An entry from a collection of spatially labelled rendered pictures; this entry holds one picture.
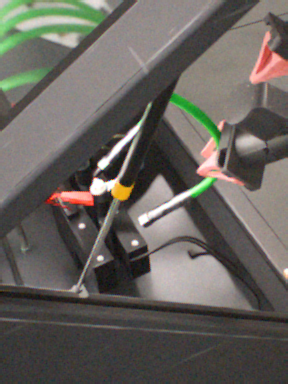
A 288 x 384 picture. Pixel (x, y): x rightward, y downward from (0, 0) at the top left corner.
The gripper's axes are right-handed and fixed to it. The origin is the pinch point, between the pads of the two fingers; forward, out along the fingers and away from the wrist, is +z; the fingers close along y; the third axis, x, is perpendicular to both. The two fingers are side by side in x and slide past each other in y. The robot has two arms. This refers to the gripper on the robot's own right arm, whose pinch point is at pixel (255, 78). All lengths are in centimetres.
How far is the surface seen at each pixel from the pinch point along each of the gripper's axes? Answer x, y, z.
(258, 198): -74, -100, 70
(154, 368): 43, 13, 23
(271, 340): 38.1, -4.1, 15.9
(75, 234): 5.4, 7.8, 39.0
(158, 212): 16.8, 8.8, 18.9
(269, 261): 16.8, -16.4, 19.8
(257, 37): -149, -114, 55
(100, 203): 8.4, 11.2, 28.2
